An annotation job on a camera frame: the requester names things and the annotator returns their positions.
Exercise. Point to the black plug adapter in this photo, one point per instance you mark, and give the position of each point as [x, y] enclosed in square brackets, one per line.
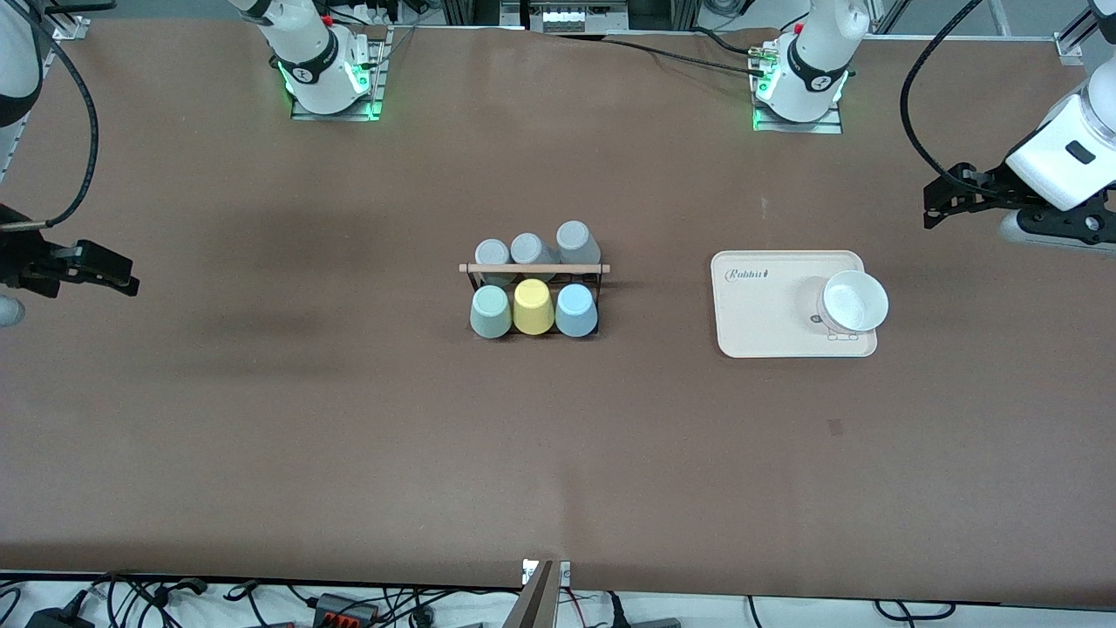
[59, 618]

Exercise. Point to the pale green cup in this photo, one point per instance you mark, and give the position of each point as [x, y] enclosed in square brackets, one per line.
[491, 314]

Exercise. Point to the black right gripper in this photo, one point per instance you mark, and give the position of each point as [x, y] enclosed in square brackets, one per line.
[19, 259]

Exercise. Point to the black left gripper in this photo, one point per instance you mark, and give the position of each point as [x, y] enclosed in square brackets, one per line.
[995, 187]

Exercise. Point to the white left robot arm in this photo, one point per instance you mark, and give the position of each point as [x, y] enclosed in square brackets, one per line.
[815, 70]

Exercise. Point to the light blue cup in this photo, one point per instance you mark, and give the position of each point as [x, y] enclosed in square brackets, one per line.
[575, 312]

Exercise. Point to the beige plastic tray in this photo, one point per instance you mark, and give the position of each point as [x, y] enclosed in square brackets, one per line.
[767, 336]

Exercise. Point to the brown stand post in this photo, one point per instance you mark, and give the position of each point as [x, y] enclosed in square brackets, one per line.
[534, 606]

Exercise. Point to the white power strip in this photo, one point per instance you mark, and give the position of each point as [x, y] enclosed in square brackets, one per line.
[580, 17]

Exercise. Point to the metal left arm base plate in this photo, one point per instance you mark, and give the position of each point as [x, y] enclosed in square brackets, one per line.
[798, 128]

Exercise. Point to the white tag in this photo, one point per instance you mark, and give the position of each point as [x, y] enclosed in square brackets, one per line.
[564, 573]

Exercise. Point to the grey cup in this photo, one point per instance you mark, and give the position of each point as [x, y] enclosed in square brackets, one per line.
[530, 249]
[577, 242]
[493, 253]

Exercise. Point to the black orange power adapter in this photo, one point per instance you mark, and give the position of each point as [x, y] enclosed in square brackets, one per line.
[344, 609]

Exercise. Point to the white bowl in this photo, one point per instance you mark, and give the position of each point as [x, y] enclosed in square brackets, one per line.
[856, 301]

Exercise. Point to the yellow cup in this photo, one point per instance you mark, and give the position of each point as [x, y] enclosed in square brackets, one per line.
[534, 310]

